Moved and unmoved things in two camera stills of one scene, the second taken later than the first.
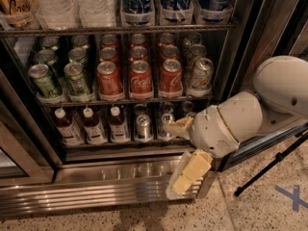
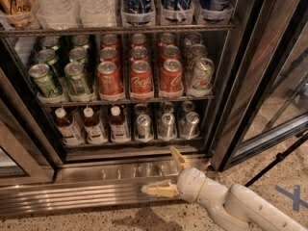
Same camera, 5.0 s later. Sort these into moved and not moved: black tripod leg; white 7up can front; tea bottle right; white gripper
Moved: white gripper
Not moved: white 7up can front; black tripod leg; tea bottle right
